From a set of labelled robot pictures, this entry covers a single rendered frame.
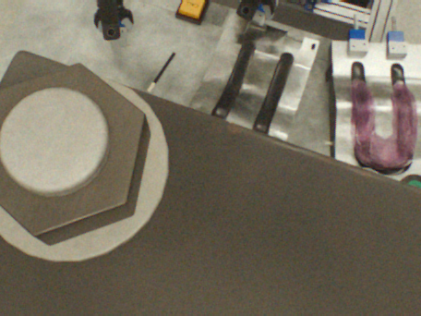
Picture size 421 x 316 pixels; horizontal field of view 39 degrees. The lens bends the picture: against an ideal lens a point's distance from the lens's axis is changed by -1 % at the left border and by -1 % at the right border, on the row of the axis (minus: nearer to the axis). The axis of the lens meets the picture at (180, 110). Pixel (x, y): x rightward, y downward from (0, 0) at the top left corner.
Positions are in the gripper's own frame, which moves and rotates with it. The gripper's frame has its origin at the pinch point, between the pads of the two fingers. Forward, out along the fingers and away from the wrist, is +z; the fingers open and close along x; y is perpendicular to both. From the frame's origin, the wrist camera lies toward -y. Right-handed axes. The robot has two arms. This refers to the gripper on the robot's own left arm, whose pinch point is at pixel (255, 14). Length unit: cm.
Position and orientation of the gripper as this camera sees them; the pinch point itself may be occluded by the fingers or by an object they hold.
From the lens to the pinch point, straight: 174.3
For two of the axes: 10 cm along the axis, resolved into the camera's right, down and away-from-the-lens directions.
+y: 5.2, -8.0, 2.9
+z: 0.5, 3.7, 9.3
